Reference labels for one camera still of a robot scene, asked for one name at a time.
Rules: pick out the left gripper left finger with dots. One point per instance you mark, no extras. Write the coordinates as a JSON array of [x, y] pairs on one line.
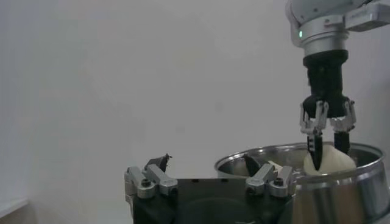
[[152, 181]]

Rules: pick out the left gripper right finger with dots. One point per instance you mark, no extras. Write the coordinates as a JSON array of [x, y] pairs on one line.
[[268, 181]]

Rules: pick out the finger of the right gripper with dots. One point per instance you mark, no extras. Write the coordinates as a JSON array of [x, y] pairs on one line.
[[315, 146], [342, 140]]

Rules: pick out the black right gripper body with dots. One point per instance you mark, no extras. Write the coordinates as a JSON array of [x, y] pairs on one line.
[[326, 85]]

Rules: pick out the white steamed baozi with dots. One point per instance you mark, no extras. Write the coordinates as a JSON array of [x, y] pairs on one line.
[[332, 162]]

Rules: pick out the perforated steel steamer basket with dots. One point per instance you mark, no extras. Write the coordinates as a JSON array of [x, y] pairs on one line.
[[335, 198]]

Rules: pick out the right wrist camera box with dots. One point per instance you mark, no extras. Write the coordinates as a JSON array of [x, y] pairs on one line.
[[368, 16]]

